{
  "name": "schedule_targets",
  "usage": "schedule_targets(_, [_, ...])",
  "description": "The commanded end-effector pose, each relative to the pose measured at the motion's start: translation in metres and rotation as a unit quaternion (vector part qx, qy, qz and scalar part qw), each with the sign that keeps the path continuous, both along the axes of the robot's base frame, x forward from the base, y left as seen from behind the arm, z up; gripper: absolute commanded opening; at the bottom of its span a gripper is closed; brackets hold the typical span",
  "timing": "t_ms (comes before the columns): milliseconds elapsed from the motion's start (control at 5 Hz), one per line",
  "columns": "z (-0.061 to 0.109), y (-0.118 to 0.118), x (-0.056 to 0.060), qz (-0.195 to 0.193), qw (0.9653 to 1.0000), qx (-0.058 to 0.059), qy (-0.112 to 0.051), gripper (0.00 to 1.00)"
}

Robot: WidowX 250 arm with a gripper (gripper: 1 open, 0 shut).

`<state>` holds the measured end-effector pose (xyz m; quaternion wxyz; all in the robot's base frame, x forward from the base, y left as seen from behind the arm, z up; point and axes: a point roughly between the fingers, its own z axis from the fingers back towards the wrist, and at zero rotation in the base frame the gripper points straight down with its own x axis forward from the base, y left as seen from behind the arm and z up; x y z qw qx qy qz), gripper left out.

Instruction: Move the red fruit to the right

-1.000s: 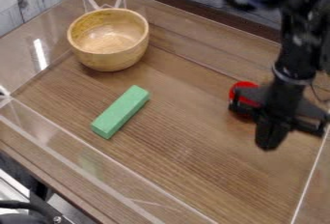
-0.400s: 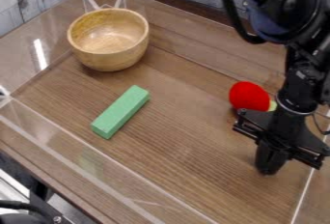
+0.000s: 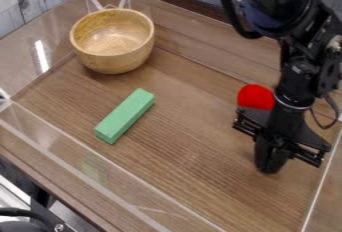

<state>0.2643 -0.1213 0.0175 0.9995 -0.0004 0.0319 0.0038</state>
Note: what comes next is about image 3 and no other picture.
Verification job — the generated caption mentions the black metal bracket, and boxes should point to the black metal bracket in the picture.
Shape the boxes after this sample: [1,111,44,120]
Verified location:
[30,195,68,232]

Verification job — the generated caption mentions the green rectangular block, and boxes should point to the green rectangular block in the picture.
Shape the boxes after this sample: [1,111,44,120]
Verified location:
[93,88,155,144]

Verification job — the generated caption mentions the red plush fruit green stem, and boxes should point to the red plush fruit green stem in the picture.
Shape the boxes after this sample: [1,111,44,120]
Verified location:
[236,84,275,110]

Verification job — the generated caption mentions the clear acrylic tray walls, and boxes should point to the clear acrylic tray walls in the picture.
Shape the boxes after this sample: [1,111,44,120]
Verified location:
[0,0,342,232]

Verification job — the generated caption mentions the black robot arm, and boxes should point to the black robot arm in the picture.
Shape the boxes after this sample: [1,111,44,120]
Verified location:
[220,0,342,174]

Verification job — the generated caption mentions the wooden bowl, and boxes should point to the wooden bowl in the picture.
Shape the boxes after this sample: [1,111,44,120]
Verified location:
[69,8,155,74]

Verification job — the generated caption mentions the black cable lower left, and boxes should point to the black cable lower left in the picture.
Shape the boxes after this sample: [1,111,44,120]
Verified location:
[0,207,51,232]

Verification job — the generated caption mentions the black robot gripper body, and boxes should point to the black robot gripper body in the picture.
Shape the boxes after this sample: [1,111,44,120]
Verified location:
[232,104,331,174]

